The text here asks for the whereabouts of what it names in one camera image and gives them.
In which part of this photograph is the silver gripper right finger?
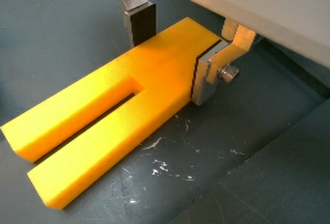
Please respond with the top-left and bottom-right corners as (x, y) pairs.
(191, 18), (255, 105)

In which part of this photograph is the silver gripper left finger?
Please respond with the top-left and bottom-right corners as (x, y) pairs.
(120, 0), (156, 46)

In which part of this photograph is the yellow double-square peg object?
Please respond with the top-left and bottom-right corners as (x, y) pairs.
(1, 18), (219, 210)

